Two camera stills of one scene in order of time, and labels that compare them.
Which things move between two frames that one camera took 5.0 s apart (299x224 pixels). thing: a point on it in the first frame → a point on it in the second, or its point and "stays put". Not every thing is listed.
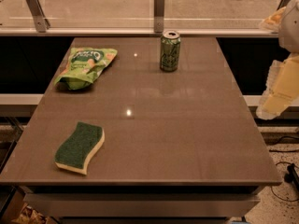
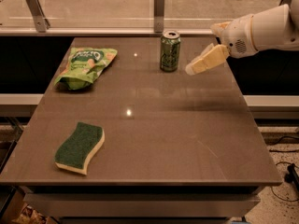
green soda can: (170, 48) stays put
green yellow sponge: (73, 152) stays put
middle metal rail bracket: (159, 11) stays put
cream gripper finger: (282, 88) → (212, 55)
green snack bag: (83, 65) stays put
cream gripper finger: (273, 21) → (218, 29)
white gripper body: (290, 28) → (238, 36)
